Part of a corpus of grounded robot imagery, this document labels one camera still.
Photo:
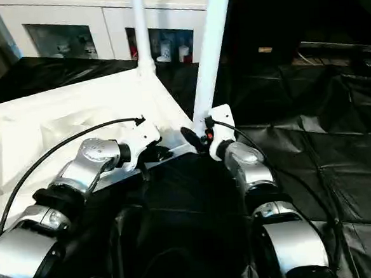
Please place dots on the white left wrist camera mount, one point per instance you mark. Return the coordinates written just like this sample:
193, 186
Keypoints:
144, 135

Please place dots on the dark low bench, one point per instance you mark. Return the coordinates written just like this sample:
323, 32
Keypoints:
341, 43

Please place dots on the white plastic table leg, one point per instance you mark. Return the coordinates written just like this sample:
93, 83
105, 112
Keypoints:
211, 48
141, 27

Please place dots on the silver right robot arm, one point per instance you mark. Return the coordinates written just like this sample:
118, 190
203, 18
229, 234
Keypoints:
254, 169

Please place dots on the black mat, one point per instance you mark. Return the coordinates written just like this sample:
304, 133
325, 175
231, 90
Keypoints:
316, 136

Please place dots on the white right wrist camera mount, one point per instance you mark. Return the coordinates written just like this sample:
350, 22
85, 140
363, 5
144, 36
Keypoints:
223, 117

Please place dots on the white glass-door cabinet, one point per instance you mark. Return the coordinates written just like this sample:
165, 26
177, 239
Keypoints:
107, 17

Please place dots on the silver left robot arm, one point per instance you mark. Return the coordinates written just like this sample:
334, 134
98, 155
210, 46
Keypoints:
88, 158

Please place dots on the black speaker with gold label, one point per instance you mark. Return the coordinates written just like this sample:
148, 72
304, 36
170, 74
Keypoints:
291, 10

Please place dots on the white plastic table top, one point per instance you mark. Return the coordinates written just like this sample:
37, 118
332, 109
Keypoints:
59, 116

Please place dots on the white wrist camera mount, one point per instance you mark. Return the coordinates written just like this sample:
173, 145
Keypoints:
223, 117
144, 135

